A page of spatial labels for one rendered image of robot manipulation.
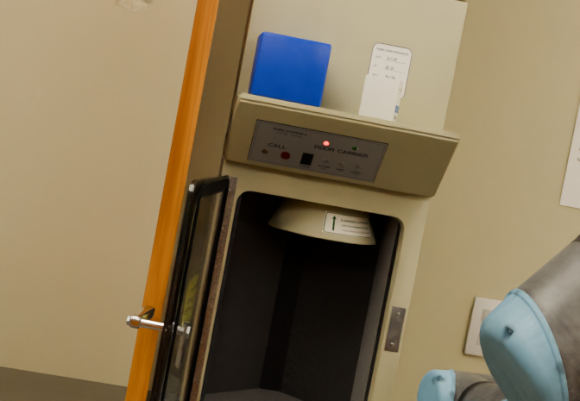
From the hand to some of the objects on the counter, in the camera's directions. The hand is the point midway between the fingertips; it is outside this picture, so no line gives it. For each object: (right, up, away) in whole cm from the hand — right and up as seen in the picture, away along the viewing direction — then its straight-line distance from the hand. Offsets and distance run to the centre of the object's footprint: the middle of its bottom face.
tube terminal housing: (-54, -9, +24) cm, 60 cm away
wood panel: (-76, -5, +24) cm, 80 cm away
